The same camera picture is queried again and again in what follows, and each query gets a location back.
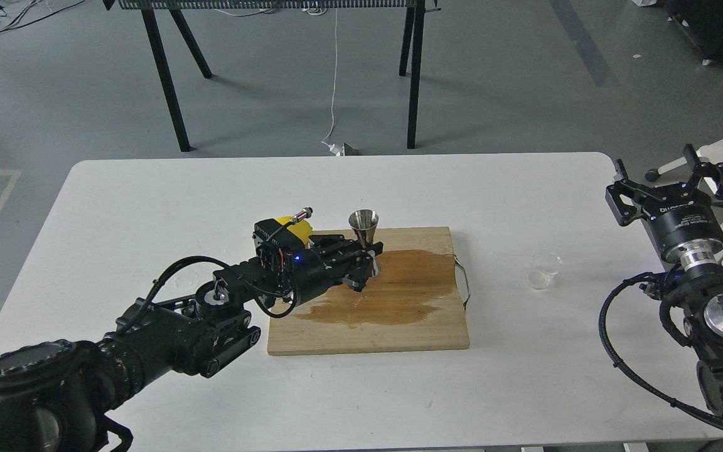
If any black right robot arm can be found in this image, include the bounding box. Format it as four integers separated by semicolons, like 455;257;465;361
597;144;723;430

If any black metal table frame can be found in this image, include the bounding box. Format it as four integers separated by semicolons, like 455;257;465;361
103;1;441;155

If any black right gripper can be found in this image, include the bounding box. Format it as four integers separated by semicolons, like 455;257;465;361
605;144;723;264

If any clear plastic measuring cup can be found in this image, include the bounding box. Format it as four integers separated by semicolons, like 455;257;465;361
523;249;564;290

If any yellow lemon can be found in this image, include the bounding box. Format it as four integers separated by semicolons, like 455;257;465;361
272;220;313;249

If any wooden cutting board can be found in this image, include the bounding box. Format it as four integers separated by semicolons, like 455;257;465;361
267;227;470;357

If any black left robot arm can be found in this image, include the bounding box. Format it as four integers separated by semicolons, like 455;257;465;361
0;208;383;451

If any steel double jigger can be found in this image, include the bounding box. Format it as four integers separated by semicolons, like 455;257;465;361
349;209;379;277

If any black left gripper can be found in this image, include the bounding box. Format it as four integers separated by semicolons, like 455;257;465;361
286;234;384;306

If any white hanging cable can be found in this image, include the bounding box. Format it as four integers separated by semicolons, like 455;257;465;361
320;9;359;157

